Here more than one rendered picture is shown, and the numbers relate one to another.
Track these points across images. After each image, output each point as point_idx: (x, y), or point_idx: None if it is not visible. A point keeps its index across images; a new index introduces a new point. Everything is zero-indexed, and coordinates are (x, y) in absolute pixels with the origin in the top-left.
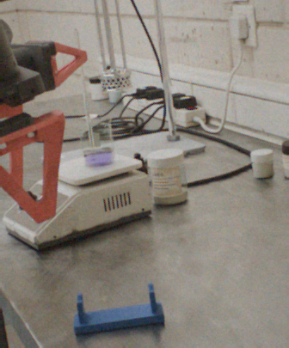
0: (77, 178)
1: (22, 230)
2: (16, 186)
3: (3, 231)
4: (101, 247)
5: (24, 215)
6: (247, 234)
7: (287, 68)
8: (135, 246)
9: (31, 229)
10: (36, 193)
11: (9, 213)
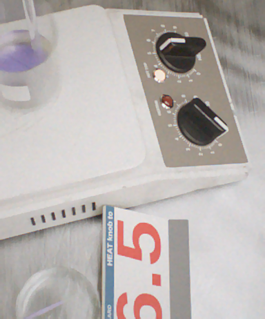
0: (96, 13)
1: (220, 67)
2: None
3: (250, 192)
4: None
5: (210, 94)
6: None
7: None
8: None
9: (207, 32)
10: (175, 128)
11: (238, 150)
